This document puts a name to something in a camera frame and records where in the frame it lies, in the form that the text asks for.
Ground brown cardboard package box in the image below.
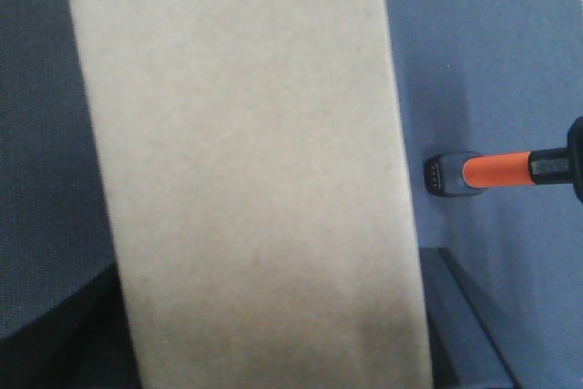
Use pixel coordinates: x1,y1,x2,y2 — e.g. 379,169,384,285
69,0,433,388

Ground orange black barcode scanner gun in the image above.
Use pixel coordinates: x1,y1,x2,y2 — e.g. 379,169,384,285
424,118,582,200

